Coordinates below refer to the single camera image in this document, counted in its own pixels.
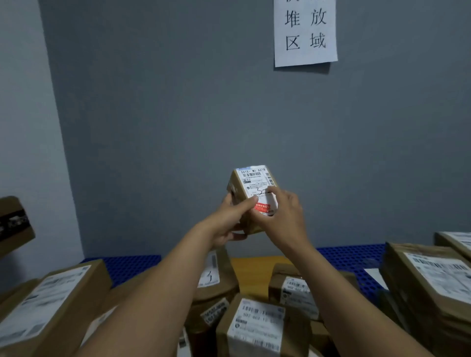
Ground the small cardboard parcel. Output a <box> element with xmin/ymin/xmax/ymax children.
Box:
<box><xmin>216</xmin><ymin>293</ymin><xmax>314</xmax><ymax>357</ymax></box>
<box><xmin>435</xmin><ymin>231</ymin><xmax>471</xmax><ymax>261</ymax></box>
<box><xmin>0</xmin><ymin>259</ymin><xmax>113</xmax><ymax>357</ymax></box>
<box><xmin>227</xmin><ymin>164</ymin><xmax>279</xmax><ymax>235</ymax></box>

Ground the person's left forearm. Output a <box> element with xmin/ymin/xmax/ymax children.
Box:
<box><xmin>75</xmin><ymin>224</ymin><xmax>221</xmax><ymax>357</ymax></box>

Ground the person's left hand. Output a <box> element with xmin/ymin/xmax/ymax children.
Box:
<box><xmin>200</xmin><ymin>193</ymin><xmax>260</xmax><ymax>250</ymax></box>

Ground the person's right forearm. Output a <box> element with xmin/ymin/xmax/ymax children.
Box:
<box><xmin>287</xmin><ymin>239</ymin><xmax>435</xmax><ymax>357</ymax></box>

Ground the box with black KARRIE band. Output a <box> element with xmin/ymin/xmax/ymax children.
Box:
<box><xmin>0</xmin><ymin>196</ymin><xmax>36</xmax><ymax>258</ymax></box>

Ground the white paper on wall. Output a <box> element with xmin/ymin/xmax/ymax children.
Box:
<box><xmin>274</xmin><ymin>0</ymin><xmax>339</xmax><ymax>68</ymax></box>

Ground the box of stack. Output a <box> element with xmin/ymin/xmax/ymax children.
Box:
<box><xmin>380</xmin><ymin>242</ymin><xmax>471</xmax><ymax>357</ymax></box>

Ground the white paper note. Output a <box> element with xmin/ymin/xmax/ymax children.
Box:
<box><xmin>364</xmin><ymin>268</ymin><xmax>389</xmax><ymax>291</ymax></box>

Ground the blue plastic grid pallet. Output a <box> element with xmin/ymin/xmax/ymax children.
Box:
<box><xmin>316</xmin><ymin>244</ymin><xmax>387</xmax><ymax>304</ymax></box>
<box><xmin>80</xmin><ymin>255</ymin><xmax>162</xmax><ymax>288</ymax></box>

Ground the brown parcel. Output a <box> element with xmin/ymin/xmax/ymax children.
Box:
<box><xmin>268</xmin><ymin>263</ymin><xmax>361</xmax><ymax>321</ymax></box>

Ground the person's right hand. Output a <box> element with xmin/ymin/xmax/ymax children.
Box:
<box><xmin>249</xmin><ymin>185</ymin><xmax>311</xmax><ymax>255</ymax></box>

